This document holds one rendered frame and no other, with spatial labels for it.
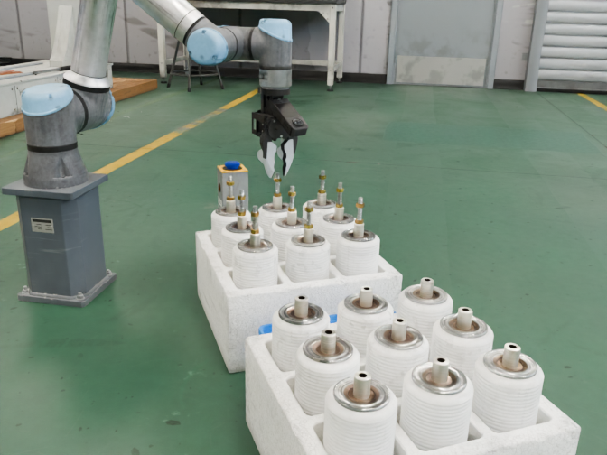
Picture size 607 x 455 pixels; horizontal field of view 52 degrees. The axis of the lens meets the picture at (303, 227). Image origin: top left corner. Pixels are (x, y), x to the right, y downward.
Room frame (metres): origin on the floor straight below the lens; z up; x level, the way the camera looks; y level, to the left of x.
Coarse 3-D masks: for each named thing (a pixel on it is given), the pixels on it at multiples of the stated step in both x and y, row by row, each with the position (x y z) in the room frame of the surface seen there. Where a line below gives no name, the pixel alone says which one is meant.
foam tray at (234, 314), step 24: (216, 264) 1.28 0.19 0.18; (384, 264) 1.30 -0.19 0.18; (216, 288) 1.23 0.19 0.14; (264, 288) 1.16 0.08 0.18; (288, 288) 1.16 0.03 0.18; (312, 288) 1.18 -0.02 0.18; (336, 288) 1.19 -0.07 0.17; (384, 288) 1.23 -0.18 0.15; (216, 312) 1.24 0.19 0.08; (240, 312) 1.13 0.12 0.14; (264, 312) 1.14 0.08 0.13; (336, 312) 1.20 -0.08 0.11; (216, 336) 1.24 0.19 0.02; (240, 336) 1.13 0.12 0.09; (240, 360) 1.13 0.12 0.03
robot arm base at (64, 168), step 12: (72, 144) 1.49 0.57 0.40; (36, 156) 1.45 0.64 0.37; (48, 156) 1.45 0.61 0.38; (60, 156) 1.46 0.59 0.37; (72, 156) 1.48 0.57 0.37; (24, 168) 1.48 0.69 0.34; (36, 168) 1.44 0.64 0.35; (48, 168) 1.44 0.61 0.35; (60, 168) 1.45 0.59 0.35; (72, 168) 1.47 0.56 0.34; (84, 168) 1.51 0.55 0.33; (24, 180) 1.45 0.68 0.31; (36, 180) 1.43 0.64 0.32; (48, 180) 1.43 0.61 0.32; (60, 180) 1.44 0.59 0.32; (72, 180) 1.46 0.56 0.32; (84, 180) 1.49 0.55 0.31
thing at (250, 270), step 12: (240, 252) 1.18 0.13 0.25; (264, 252) 1.18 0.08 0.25; (276, 252) 1.20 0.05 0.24; (240, 264) 1.18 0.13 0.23; (252, 264) 1.17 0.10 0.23; (264, 264) 1.17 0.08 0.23; (276, 264) 1.21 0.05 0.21; (240, 276) 1.18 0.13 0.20; (252, 276) 1.17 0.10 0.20; (264, 276) 1.17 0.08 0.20; (276, 276) 1.21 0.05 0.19; (240, 288) 1.18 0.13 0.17
